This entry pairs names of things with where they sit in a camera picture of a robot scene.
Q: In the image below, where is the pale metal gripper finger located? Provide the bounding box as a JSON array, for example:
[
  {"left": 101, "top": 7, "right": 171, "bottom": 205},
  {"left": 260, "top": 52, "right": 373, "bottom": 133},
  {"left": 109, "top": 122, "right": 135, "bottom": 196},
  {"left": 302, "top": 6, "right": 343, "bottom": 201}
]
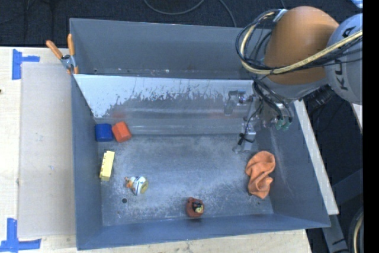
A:
[
  {"left": 232, "top": 123, "right": 258, "bottom": 154},
  {"left": 224, "top": 90, "right": 248, "bottom": 116}
]

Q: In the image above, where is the orange cloth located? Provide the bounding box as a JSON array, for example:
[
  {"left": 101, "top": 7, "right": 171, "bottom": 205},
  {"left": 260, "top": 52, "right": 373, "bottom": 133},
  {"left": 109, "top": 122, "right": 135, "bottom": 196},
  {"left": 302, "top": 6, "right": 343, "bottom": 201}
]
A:
[{"left": 245, "top": 150, "right": 277, "bottom": 200}]

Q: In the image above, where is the orange toy block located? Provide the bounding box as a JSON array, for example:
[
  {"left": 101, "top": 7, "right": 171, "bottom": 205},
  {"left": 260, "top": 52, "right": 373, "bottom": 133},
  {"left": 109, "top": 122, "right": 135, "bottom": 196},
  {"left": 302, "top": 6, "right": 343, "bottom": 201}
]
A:
[{"left": 111, "top": 121, "right": 133, "bottom": 143}]

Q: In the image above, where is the grey metal bin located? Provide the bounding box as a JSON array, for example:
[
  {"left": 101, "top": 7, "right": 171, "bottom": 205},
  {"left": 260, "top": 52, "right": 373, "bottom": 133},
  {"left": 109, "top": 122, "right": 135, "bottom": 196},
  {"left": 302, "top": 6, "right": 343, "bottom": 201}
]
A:
[{"left": 69, "top": 17, "right": 332, "bottom": 251}]

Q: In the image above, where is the blue toy block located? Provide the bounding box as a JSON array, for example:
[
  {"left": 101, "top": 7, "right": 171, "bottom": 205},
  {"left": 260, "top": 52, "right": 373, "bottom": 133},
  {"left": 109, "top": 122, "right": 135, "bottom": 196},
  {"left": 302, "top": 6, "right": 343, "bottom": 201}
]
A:
[{"left": 94, "top": 123, "right": 114, "bottom": 143}]

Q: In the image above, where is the black cylinder on white bracket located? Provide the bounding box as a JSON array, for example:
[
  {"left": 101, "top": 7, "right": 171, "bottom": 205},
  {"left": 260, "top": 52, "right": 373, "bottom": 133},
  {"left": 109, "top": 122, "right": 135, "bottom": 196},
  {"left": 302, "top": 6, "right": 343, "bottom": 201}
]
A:
[{"left": 304, "top": 84, "right": 337, "bottom": 108}]

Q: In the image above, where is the pale wood flat board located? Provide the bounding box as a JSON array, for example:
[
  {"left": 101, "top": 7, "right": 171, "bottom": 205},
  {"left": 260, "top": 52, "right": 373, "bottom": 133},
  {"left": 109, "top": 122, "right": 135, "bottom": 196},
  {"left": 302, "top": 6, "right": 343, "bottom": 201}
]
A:
[{"left": 17, "top": 62, "right": 78, "bottom": 239}]

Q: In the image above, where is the white and orange toy duck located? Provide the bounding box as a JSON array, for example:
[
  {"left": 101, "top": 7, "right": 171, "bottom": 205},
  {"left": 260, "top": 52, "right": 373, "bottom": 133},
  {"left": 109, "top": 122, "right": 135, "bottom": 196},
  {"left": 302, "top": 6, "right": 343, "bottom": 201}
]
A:
[{"left": 124, "top": 175, "right": 150, "bottom": 197}]

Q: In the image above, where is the yellow toy brick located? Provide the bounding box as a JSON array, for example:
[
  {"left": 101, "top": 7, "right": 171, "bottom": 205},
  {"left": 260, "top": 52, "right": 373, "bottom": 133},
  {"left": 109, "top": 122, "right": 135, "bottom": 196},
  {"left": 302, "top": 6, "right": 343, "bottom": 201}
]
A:
[{"left": 99, "top": 150, "right": 116, "bottom": 182}]

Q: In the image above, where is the red-brown round toy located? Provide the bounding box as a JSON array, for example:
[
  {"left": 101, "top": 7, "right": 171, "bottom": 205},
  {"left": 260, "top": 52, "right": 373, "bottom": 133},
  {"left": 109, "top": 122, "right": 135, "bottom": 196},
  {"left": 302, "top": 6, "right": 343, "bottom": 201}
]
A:
[{"left": 185, "top": 197, "right": 205, "bottom": 219}]

